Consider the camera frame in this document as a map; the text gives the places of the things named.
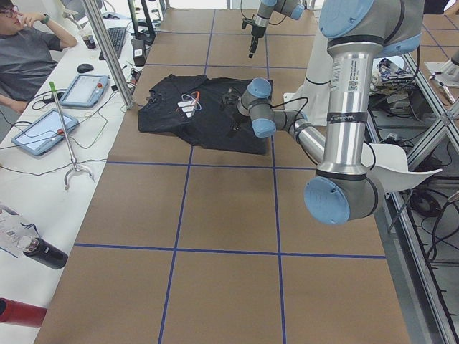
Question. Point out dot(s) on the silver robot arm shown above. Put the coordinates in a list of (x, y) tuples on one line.
[(356, 33), (288, 8)]

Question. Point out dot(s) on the red bottle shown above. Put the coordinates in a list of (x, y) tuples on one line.
[(23, 314)]

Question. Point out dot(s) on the white plastic chair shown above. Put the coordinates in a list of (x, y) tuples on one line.
[(391, 167)]

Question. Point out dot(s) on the black keyboard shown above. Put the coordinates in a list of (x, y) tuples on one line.
[(117, 37)]

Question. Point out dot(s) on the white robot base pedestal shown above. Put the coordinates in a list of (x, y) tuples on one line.
[(316, 85)]

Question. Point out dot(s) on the aluminium frame post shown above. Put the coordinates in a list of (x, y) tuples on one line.
[(101, 34)]

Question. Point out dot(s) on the black computer mouse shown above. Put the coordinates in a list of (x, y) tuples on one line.
[(85, 67)]

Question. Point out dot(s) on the seated person grey shirt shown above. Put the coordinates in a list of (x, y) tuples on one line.
[(27, 40)]

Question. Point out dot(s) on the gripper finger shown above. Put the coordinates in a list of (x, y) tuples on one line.
[(252, 48)]

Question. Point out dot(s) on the black graphic t-shirt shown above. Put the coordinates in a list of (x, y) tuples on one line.
[(208, 127)]

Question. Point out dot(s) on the near blue teach pendant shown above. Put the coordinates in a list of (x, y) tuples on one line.
[(40, 136)]

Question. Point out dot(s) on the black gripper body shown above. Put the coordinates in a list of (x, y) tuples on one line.
[(255, 31), (234, 126)]

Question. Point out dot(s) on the far blue teach pendant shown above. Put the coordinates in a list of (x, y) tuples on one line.
[(85, 91)]

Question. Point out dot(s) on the blue teach pendant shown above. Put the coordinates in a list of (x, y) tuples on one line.
[(40, 136), (85, 91)]

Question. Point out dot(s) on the black water bottle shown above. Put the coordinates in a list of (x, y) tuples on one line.
[(43, 252)]

